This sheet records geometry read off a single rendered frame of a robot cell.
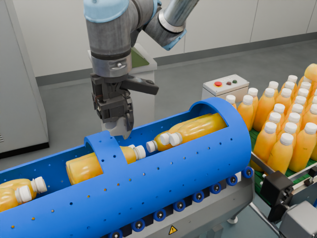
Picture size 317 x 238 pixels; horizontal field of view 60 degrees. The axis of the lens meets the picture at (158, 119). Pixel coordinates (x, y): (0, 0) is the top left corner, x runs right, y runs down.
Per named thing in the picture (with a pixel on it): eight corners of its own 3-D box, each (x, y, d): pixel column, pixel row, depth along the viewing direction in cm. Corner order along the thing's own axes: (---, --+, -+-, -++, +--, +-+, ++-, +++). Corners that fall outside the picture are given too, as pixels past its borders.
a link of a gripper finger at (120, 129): (109, 143, 76) (105, 116, 70) (129, 137, 78) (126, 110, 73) (113, 150, 73) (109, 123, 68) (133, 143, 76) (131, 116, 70)
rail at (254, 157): (212, 125, 127) (212, 120, 126) (213, 125, 128) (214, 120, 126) (280, 185, 99) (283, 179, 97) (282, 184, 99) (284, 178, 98)
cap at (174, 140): (174, 138, 90) (169, 140, 89) (175, 130, 87) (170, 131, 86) (180, 146, 87) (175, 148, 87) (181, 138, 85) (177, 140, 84)
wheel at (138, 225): (132, 215, 86) (134, 216, 84) (145, 216, 87) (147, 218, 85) (128, 230, 85) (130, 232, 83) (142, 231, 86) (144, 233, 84)
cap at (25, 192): (23, 204, 70) (30, 201, 71) (20, 202, 67) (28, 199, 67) (19, 190, 71) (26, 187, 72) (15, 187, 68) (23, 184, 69)
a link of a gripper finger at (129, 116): (121, 124, 75) (119, 97, 69) (127, 123, 75) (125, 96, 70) (128, 134, 71) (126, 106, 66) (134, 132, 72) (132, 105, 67)
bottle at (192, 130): (215, 122, 99) (171, 138, 92) (219, 107, 94) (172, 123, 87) (227, 135, 95) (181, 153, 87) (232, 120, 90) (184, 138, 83)
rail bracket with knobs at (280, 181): (254, 191, 103) (260, 173, 97) (268, 184, 106) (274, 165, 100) (274, 212, 96) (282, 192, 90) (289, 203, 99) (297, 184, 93)
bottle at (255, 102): (252, 131, 131) (261, 98, 120) (237, 130, 132) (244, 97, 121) (251, 123, 136) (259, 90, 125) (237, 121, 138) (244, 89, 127)
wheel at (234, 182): (226, 172, 100) (229, 172, 98) (236, 174, 102) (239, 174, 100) (224, 184, 99) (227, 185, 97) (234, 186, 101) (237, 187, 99)
